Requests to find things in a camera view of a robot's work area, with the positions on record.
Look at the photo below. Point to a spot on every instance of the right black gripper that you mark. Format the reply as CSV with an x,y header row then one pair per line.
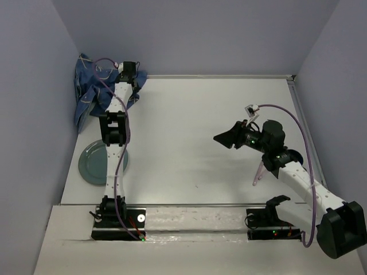
x,y
234,136

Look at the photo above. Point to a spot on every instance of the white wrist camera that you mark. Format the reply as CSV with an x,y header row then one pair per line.
x,y
252,112
119,67

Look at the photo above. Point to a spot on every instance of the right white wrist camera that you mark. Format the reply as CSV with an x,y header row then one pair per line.
x,y
252,112

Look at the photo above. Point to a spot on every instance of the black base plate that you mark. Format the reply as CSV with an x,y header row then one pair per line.
x,y
261,228
110,228

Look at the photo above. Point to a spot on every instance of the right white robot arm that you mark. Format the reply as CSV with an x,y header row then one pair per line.
x,y
338,226

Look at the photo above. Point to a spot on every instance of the pink handled fork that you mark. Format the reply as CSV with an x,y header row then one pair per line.
x,y
259,170

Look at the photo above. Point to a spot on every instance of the teal ceramic plate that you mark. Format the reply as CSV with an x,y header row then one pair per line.
x,y
101,165

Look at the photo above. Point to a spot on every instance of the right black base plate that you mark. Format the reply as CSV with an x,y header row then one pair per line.
x,y
261,228

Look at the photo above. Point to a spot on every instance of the blue embroidered cloth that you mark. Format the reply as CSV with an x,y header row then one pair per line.
x,y
93,87

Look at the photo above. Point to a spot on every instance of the dark blue mug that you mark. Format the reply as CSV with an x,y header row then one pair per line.
x,y
296,156

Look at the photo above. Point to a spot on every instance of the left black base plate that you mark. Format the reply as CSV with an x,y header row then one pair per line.
x,y
110,228

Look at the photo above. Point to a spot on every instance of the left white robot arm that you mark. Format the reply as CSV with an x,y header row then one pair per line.
x,y
115,134

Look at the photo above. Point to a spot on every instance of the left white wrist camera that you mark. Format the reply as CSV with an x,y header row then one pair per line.
x,y
119,67

